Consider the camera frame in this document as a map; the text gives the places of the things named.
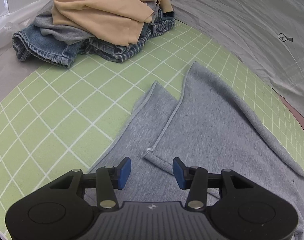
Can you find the green grid mat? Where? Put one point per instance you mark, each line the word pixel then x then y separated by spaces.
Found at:
pixel 54 110

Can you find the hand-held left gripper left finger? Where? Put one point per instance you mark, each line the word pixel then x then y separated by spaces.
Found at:
pixel 124 173

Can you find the blue denim jeans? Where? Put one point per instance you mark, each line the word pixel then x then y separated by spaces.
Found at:
pixel 42 47

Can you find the blue plaid shirt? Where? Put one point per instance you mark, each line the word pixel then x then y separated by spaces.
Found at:
pixel 127 47

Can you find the grey garment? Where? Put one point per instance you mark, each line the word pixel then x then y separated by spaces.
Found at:
pixel 64 33

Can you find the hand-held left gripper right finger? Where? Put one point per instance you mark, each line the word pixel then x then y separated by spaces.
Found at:
pixel 179 173

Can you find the beige garment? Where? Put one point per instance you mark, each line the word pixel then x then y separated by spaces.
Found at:
pixel 99 12

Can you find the white plastic sheet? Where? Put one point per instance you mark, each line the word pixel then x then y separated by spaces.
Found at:
pixel 7 32

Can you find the grey sweatpants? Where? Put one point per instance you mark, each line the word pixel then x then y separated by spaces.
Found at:
pixel 216 130

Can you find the grey printed sheet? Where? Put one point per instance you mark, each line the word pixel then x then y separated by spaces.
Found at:
pixel 241 25

